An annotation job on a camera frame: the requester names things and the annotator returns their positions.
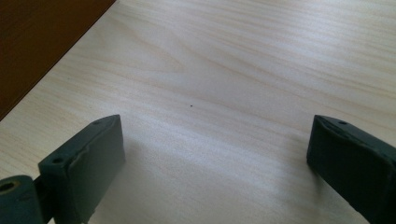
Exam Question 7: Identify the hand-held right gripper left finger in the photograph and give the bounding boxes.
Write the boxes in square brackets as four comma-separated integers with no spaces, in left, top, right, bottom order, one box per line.
[37,114,127,224]

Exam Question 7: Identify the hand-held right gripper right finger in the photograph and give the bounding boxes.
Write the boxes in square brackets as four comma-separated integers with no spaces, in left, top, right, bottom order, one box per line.
[305,114,396,224]

